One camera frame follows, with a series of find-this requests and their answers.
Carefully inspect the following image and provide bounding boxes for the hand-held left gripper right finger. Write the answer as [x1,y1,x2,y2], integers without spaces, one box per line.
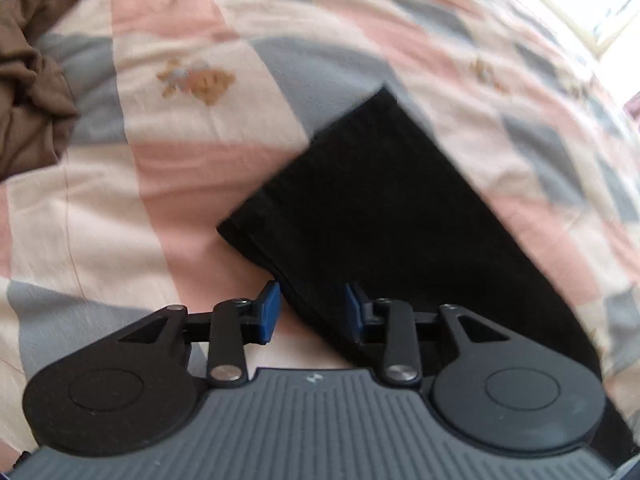
[345,281,507,387]

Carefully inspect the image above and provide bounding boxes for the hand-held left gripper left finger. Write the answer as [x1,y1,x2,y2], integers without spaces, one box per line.
[119,281,281,389]

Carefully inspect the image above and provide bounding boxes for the black pants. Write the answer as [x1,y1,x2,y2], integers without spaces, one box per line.
[216,85,632,467]

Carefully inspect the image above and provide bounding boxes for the brown garment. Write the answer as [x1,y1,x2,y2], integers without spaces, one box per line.
[0,0,96,177]

